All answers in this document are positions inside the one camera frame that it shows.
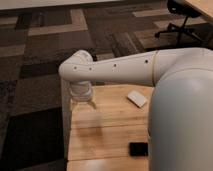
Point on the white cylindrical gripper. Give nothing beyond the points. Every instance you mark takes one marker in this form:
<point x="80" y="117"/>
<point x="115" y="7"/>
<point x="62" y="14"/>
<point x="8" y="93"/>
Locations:
<point x="81" y="92"/>

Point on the white sponge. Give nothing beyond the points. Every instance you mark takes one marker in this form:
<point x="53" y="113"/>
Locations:
<point x="137" y="98"/>

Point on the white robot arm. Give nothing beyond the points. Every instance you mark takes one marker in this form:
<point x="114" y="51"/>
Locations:
<point x="180" y="121"/>

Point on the black rectangular object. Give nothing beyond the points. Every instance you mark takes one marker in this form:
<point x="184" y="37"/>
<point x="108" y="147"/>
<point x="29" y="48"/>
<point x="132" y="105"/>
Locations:
<point x="138" y="149"/>

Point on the wooden desk corner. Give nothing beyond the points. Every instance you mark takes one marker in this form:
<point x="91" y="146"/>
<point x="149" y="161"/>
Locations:
<point x="205" y="7"/>

